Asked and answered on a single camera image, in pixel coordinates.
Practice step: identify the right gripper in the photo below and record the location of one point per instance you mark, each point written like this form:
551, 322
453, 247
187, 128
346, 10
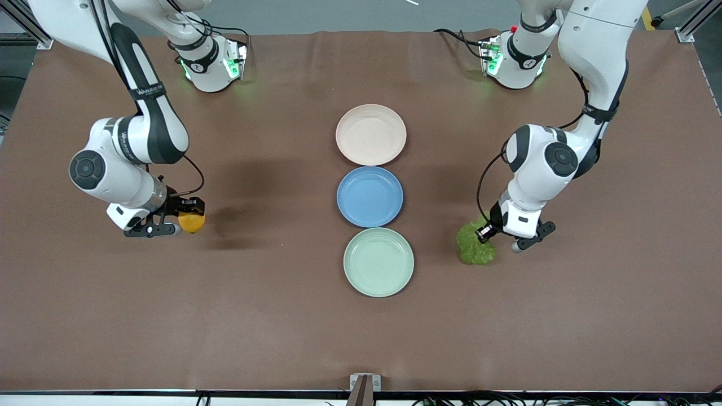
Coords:
172, 204

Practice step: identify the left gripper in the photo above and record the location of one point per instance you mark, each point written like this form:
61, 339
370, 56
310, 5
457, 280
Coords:
495, 216

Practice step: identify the yellow lemon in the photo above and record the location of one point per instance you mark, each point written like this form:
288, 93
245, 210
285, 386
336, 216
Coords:
193, 224

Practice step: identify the green lettuce leaf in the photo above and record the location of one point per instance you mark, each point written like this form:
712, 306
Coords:
475, 248

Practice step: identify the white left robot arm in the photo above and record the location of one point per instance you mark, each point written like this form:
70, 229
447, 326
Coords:
541, 180

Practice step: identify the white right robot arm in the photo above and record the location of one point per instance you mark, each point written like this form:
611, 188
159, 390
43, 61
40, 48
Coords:
121, 180

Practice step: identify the pale green round plate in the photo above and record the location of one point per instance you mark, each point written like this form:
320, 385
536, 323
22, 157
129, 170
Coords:
378, 262

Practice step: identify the blue round plate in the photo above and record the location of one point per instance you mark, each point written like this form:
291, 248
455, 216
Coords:
370, 197

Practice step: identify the brown table mat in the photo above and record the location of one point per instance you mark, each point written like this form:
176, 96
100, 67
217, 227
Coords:
282, 310

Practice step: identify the pale cream round plate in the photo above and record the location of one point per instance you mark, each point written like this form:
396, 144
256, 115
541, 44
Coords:
370, 135

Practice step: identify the grey metal table bracket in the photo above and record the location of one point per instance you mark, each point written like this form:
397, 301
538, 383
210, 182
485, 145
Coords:
365, 389

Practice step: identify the aluminium frame profile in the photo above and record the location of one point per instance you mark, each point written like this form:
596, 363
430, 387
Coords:
22, 20
691, 25

